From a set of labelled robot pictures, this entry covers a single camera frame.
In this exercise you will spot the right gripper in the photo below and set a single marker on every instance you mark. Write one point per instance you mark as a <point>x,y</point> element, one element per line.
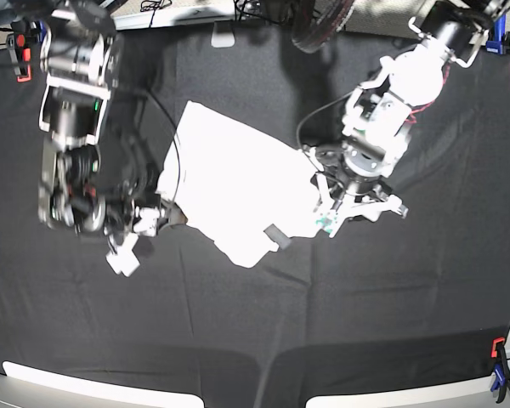
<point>145,216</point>

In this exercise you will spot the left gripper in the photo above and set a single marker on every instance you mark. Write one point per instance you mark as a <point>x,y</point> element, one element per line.
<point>355,200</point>

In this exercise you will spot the white printed t-shirt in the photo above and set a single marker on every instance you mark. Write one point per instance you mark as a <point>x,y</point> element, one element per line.
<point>233,182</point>

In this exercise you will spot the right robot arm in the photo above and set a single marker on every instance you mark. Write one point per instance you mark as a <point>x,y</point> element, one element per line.
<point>80,57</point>

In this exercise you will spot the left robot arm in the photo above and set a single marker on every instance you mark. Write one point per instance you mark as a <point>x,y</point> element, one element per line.
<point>350,172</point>

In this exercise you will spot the black table cloth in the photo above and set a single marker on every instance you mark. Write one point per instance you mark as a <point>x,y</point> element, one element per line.
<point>401,303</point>

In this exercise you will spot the red clamp top left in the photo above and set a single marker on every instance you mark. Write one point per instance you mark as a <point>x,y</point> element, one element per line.
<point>20,54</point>

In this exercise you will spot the red blue clamp bottom right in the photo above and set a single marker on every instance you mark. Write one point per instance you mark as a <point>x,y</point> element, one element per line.
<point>500,369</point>

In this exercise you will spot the blue clamp top right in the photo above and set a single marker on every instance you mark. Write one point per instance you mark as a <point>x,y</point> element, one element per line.
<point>498,41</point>

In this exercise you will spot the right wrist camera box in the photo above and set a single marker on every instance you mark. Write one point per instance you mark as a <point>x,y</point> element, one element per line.
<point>123,261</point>

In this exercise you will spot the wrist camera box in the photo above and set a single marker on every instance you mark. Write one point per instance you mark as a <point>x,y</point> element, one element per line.
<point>329,222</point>
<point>123,261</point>

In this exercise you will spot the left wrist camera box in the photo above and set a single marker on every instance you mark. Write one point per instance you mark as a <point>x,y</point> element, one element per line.
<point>329,222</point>

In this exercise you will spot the grey camera mount base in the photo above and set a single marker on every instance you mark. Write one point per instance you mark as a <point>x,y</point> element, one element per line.
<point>223,35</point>

